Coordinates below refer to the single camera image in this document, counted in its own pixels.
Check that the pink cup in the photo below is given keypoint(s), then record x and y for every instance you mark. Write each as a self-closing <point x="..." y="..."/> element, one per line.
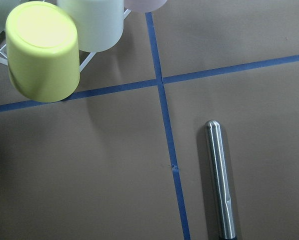
<point x="143" y="6"/>

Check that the yellow green cup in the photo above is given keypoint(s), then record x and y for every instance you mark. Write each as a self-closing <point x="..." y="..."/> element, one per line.
<point x="42" y="51"/>

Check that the white cup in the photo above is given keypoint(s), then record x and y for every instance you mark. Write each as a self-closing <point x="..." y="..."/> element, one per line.
<point x="99" y="23"/>

